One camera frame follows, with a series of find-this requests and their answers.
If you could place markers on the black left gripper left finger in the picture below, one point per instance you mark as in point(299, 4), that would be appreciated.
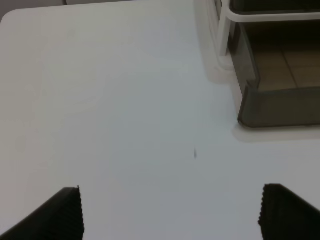
point(59, 218)

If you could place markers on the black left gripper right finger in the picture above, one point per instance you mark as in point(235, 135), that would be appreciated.
point(286, 216)

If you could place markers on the smoky bottom drawer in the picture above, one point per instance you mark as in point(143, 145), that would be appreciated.
point(274, 108)

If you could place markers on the white drawer cabinet frame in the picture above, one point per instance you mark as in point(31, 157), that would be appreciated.
point(225, 42)

